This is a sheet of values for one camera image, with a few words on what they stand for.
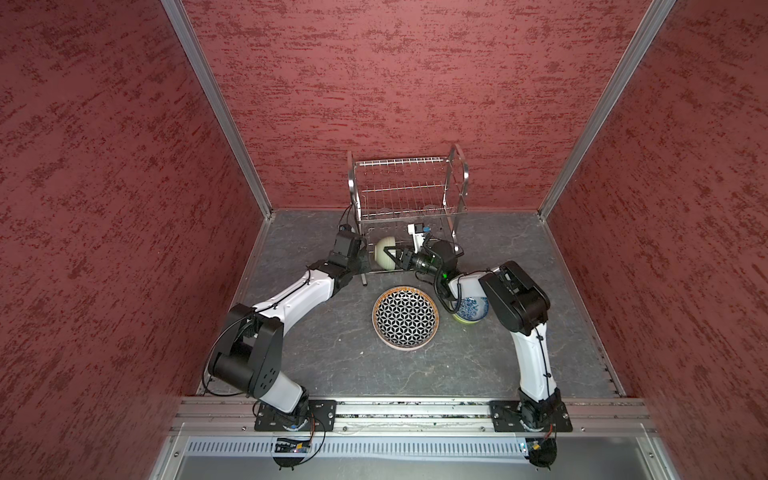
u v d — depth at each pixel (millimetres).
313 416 740
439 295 796
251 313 472
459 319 858
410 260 848
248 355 438
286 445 725
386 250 901
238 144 977
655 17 712
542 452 710
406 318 897
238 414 759
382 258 909
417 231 873
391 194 1100
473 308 897
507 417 741
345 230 795
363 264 816
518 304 577
